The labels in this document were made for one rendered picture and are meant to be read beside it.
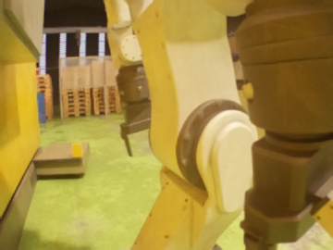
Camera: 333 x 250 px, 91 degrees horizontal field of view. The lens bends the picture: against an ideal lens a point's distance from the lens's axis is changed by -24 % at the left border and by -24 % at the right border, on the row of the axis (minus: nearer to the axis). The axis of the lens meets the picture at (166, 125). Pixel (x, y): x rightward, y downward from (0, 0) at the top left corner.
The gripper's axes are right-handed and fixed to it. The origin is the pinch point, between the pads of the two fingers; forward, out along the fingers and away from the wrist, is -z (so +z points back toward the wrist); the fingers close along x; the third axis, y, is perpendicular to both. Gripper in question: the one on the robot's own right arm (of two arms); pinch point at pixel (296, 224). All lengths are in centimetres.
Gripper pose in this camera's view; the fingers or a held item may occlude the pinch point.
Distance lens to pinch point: 22.5
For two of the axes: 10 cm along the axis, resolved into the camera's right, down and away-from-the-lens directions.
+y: -4.0, -1.4, 9.1
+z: -2.1, -9.5, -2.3
